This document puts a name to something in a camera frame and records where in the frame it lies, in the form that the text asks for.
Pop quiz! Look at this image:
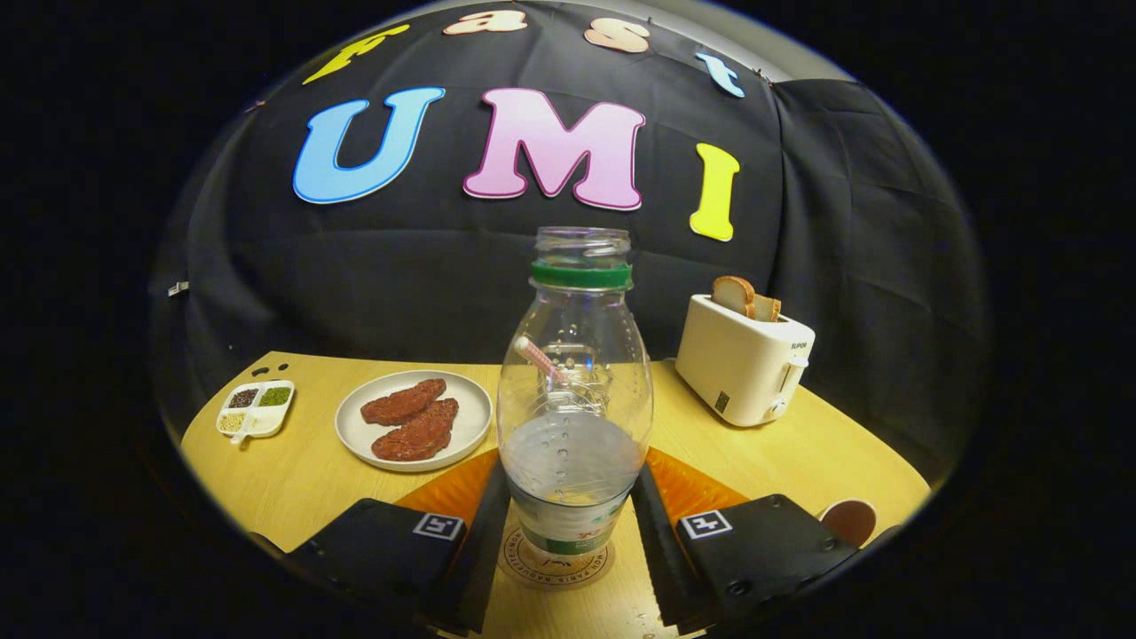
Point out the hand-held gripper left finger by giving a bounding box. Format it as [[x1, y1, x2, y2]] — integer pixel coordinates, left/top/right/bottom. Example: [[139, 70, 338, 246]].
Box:
[[284, 446, 513, 635]]

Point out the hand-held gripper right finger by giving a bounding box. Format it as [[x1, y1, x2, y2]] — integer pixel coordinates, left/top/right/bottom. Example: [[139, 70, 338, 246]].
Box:
[[628, 446, 862, 635]]

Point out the round cork coaster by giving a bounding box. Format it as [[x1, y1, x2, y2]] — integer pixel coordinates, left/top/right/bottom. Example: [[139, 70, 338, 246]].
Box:
[[497, 524, 615, 589]]

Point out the clear plastic juice bottle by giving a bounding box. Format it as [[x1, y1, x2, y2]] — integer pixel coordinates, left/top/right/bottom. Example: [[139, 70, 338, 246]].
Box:
[[495, 226, 655, 558]]

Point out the beige cup with wooden handle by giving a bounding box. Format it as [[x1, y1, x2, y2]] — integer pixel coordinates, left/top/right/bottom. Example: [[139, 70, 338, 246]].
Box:
[[816, 499, 879, 548]]

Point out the red meat steak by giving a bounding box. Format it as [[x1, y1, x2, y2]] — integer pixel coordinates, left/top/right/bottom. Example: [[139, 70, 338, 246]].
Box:
[[371, 398, 460, 462], [360, 378, 447, 427]]

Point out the white round plate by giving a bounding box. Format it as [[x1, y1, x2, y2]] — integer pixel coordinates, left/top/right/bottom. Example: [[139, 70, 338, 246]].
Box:
[[335, 369, 493, 473]]

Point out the wooden table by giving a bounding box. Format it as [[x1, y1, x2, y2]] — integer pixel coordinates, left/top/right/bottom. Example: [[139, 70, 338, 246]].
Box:
[[180, 351, 933, 639]]

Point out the white toaster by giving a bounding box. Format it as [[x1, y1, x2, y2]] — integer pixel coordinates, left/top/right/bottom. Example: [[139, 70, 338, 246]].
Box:
[[674, 294, 817, 429]]

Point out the white divided seasoning tray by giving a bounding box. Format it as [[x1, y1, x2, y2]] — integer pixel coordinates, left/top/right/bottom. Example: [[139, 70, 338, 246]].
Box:
[[216, 380, 296, 442]]

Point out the black backdrop cloth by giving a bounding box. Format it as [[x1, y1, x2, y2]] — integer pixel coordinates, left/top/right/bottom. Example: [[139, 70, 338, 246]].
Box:
[[149, 0, 990, 489]]

